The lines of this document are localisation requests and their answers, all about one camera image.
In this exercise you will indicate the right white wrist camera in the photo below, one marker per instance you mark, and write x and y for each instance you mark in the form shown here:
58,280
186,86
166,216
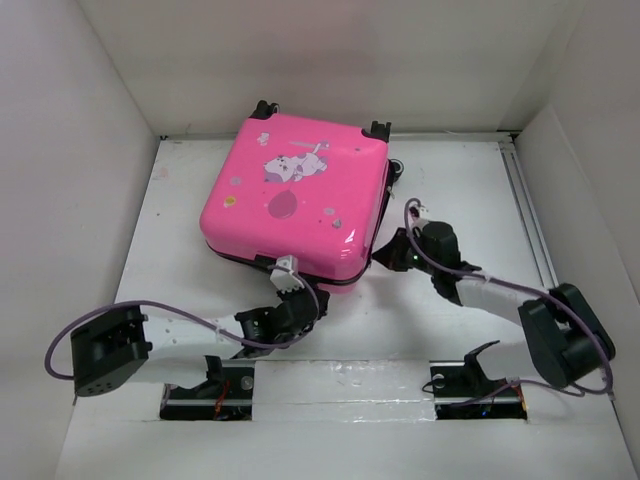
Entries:
419,215

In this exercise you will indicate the aluminium frame rail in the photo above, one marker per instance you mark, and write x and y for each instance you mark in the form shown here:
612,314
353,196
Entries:
527,213

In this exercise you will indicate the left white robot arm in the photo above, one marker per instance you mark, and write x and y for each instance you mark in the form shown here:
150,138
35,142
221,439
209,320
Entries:
124,344

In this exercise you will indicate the pink hard-shell suitcase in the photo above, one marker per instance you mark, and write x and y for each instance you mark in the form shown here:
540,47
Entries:
313,189

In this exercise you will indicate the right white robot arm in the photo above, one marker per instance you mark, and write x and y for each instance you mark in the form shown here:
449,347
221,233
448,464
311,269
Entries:
567,343

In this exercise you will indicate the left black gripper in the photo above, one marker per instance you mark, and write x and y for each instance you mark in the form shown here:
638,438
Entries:
309,290

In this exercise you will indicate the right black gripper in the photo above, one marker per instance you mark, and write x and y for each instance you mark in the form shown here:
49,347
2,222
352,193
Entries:
391,254

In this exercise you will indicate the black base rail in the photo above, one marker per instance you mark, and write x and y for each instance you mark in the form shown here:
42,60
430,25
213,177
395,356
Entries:
229,396

